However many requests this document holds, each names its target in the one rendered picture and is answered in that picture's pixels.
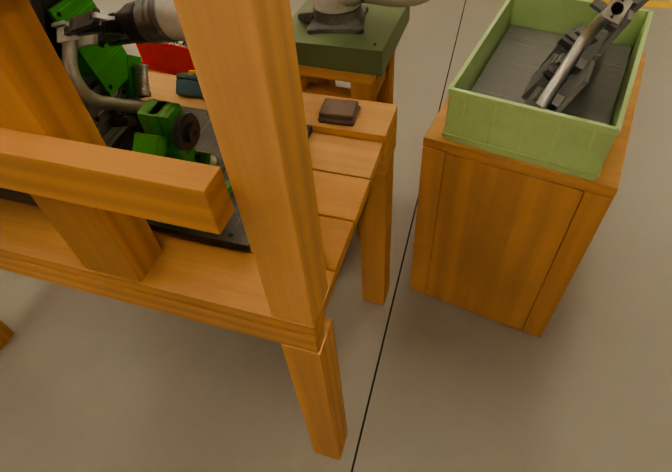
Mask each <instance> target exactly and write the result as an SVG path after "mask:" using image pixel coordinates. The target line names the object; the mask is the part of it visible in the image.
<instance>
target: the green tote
mask: <svg viewBox="0 0 672 472"><path fill-rule="evenodd" d="M592 2H593V1H590V0H506V2H505V3H504V5H503V6H502V8H501V9H500V11H499V12H498V14H497V15H496V17H495V18H494V20H493V21H492V23H491V24H490V26H489V27H488V29H487V30H486V32H485V33H484V35H483V36H482V38H481V39H480V41H479V42H478V44H477V45H476V47H475V48H474V50H473V51H472V53H471V54H470V56H469V57H468V59H467V60H466V62H465V63H464V65H463V67H462V68H461V70H460V71H459V73H458V74H457V76H456V77H455V79H454V80H453V82H452V83H451V85H450V86H449V88H448V91H447V94H449V101H448V109H447V116H446V124H445V129H444V131H443V132H442V135H443V136H444V138H445V140H449V141H452V142H456V143H460V144H463V145H467V146H470V147H474V148H477V149H481V150H484V151H488V152H492V153H495V154H499V155H502V156H506V157H509V158H513V159H516V160H520V161H524V162H527V163H531V164H534V165H538V166H541V167H545V168H548V169H552V170H556V171H559V172H563V173H566V174H570V175H573V176H577V177H580V178H584V179H588V180H591V181H593V180H596V178H597V179H598V178H599V176H600V172H601V169H602V166H603V163H604V161H605V159H606V157H607V154H608V152H609V150H610V148H611V146H612V144H613V141H614V139H615V137H616V135H617V136H618V135H619V133H620V131H621V128H622V124H623V121H624V117H625V113H626V110H627V106H628V103H629V99H630V95H631V92H632V88H633V84H634V81H635V77H636V74H637V70H638V66H639V63H640V59H641V55H642V52H643V48H644V45H645V41H646V37H647V34H648V30H649V26H650V23H651V19H652V16H653V12H654V11H652V10H646V9H639V10H638V11H637V12H636V13H634V14H633V18H632V21H631V22H630V23H629V24H628V26H627V27H626V28H625V29H624V30H623V31H622V32H621V33H620V34H619V36H618V37H617V38H616V39H615V40H614V41H613V42H612V43H614V44H619V45H625V46H630V47H632V48H631V51H630V55H629V58H628V61H627V65H626V68H625V71H624V74H623V78H622V81H621V84H620V88H619V91H618V94H617V98H616V101H615V104H614V107H613V111H612V114H611V117H610V121H609V124H604V123H600V122H596V121H592V120H588V119H583V118H579V117H575V116H571V115H567V114H563V113H558V112H554V111H550V110H546V109H542V108H538V107H534V106H529V105H525V104H521V103H517V102H513V101H509V100H504V99H500V98H496V97H492V96H488V95H484V94H479V93H475V92H471V89H472V88H473V86H474V84H475V83H476V81H477V79H478V78H479V76H480V74H481V73H482V71H483V70H484V68H485V66H486V65H487V63H488V61H489V60H490V58H491V56H492V55H493V53H494V52H495V50H496V48H497V47H498V45H499V43H500V42H501V40H502V38H503V37H504V35H505V34H506V32H507V30H508V29H509V27H510V25H517V26H522V27H528V28H533V29H538V30H544V31H549V32H555V33H560V34H566V33H567V32H568V31H569V30H570V28H571V27H572V26H574V27H576V28H578V27H579V26H580V25H581V24H584V25H586V26H588V25H589V24H590V23H591V21H592V20H593V19H594V18H595V17H596V16H597V15H598V14H599V13H598V12H597V11H596V10H594V9H593V8H591V7H590V6H589V5H590V4H591V3H592Z"/></svg>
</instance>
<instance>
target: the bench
mask: <svg viewBox="0 0 672 472"><path fill-rule="evenodd" d="M308 141H309V148H310V156H311V163H312V171H313V178H314V186H315V193H316V201H317V208H318V216H319V223H320V231H321V238H322V246H323V253H324V260H325V268H326V275H327V283H328V291H327V294H326V296H325V299H324V302H323V304H322V307H321V310H320V312H319V315H318V318H317V320H316V323H315V325H314V326H312V325H308V324H304V323H300V322H296V321H292V320H288V319H284V318H280V317H276V316H273V315H271V311H270V308H269V305H268V302H267V299H266V295H265V292H264V289H263V286H262V283H261V279H260V276H259V273H258V270H257V267H256V263H255V260H254V257H253V254H252V251H251V250H250V251H246V250H241V249H237V248H232V247H228V246H223V245H218V244H214V243H209V242H205V241H200V240H196V239H191V238H187V237H182V236H178V235H173V234H169V233H164V232H160V231H155V230H152V232H153V234H154V236H155V238H156V239H157V241H158V243H159V245H160V247H161V249H162V251H161V253H160V254H159V256H158V257H157V259H156V260H155V262H154V263H153V265H152V266H151V268H150V269H149V271H148V272H147V274H146V275H145V277H144V278H143V280H142V281H141V282H137V281H133V280H129V279H125V278H121V277H117V276H113V275H109V274H105V273H101V272H97V271H93V270H89V269H86V268H85V267H84V265H83V264H82V263H81V261H80V260H79V259H78V257H77V256H76V255H75V253H74V252H73V251H72V249H71V248H70V247H69V245H68V244H67V243H66V242H65V240H64V239H63V238H62V236H61V235H60V234H59V232H58V231H57V230H56V228H55V227H54V226H53V224H52V223H51V222H50V221H49V219H48V218H47V217H46V215H45V214H44V213H43V211H42V210H41V209H40V207H37V206H33V205H28V204H24V203H19V202H15V201H10V200H6V199H1V198H0V269H2V270H6V271H9V272H13V273H17V274H21V275H24V276H28V277H32V278H36V279H40V280H43V281H47V282H51V283H55V284H58V285H62V286H66V287H70V288H73V289H77V290H81V291H85V292H89V293H92V294H96V295H100V296H103V297H107V298H111V299H115V300H119V301H122V302H126V303H130V304H134V305H138V306H141V307H145V308H149V309H153V310H156V311H160V312H164V313H168V314H171V315H175V316H179V317H183V318H187V319H190V320H194V321H198V322H202V323H205V324H209V325H213V326H217V327H220V328H224V329H228V330H232V331H236V332H239V333H243V334H247V335H251V336H254V337H258V338H262V339H265V340H269V341H273V342H277V343H280V344H281V346H282V350H283V353H284V356H285V359H286V362H287V366H288V369H289V372H290V375H291V378H292V382H293V385H294V388H295V391H296V394H297V398H298V401H299V404H300V407H301V410H302V414H303V417H304V420H305V423H306V426H307V430H308V433H309V436H310V439H311V442H312V446H313V449H314V452H316V453H319V454H322V455H325V456H328V457H332V458H335V459H338V460H340V459H341V455H342V452H343V448H344V445H345V441H346V438H347V434H348V432H347V425H346V417H345V410H344V402H343V395H342V387H341V380H340V373H339V365H338V358H337V350H336V343H335V335H334V328H333V320H332V319H330V318H326V317H324V314H325V311H326V309H327V306H328V303H329V300H330V298H331V295H332V292H333V290H334V287H335V284H336V279H337V277H338V274H339V271H340V269H341V266H342V263H343V260H344V258H345V255H346V252H347V249H348V247H349V244H350V241H351V239H352V236H353V233H354V230H355V229H356V227H357V224H358V221H359V222H360V247H361V272H362V296H363V300H364V301H368V302H373V303H377V304H381V305H384V304H385V300H386V297H387V293H388V290H389V278H390V249H391V219H392V190H393V161H394V153H393V156H392V159H391V162H390V164H389V167H388V170H387V173H386V176H385V177H379V176H375V173H376V171H377V168H378V165H379V163H380V160H381V157H382V154H383V143H380V142H374V141H367V140H361V139H354V138H347V137H341V136H334V135H328V134H321V133H315V132H312V134H311V135H310V137H309V139H308Z"/></svg>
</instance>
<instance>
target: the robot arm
mask: <svg viewBox="0 0 672 472"><path fill-rule="evenodd" d="M312 1H313V7H312V9H307V10H302V11H299V12H298V13H299V15H298V19H299V20H302V21H307V22H311V23H310V25H309V26H308V27H307V34H310V35H312V34H332V33H350V34H362V33H364V27H363V24H364V19H365V15H366V13H367V12H368V6H367V5H361V3H370V4H375V5H381V6H392V7H411V6H416V5H420V4H423V3H426V2H428V1H429V0H312ZM74 40H78V48H82V47H86V46H91V45H96V44H98V43H99V47H101V48H105V44H106V43H108V45H109V46H118V45H125V44H132V43H139V44H143V43H148V42H150V43H153V44H164V43H169V42H177V41H181V40H182V41H185V42H186V40H185V37H184V33H183V30H182V27H181V24H180V21H179V17H178V14H177V11H176V8H175V5H174V2H173V0H136V1H133V2H129V3H126V4H125V5H124V6H123V7H122V8H121V10H120V11H119V12H112V13H109V14H108V15H105V14H101V12H100V9H98V8H93V9H92V10H91V11H90V12H87V13H84V14H81V15H78V16H75V17H72V18H69V25H68V26H64V27H59V28H57V43H64V42H69V41H74Z"/></svg>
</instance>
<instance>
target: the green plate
mask: <svg viewBox="0 0 672 472"><path fill-rule="evenodd" d="M93 8H97V6H96V5H95V3H94V2H93V0H61V1H59V2H58V3H56V4H55V5H54V6H52V7H51V8H49V9H48V10H47V11H46V12H47V13H48V15H49V16H50V17H51V19H52V20H53V21H54V22H58V21H62V20H65V21H68V22H69V18H72V17H75V16H78V15H81V14H84V13H87V12H90V11H91V10H92V9H93ZM126 54H127V53H126V51H125V50H124V48H123V46H122V45H118V46H109V45H108V43H106V44H105V48H101V47H99V43H98V44H96V45H91V46H86V47H82V48H78V67H79V71H80V74H81V76H82V78H83V77H89V76H93V77H94V78H95V79H96V81H97V82H98V84H99V85H100V86H101V88H102V89H103V90H104V92H105V93H106V95H107V96H112V95H113V94H114V93H115V92H116V91H117V90H118V89H119V88H120V87H121V86H122V85H123V84H124V83H125V82H126V81H127V80H128V67H127V56H126Z"/></svg>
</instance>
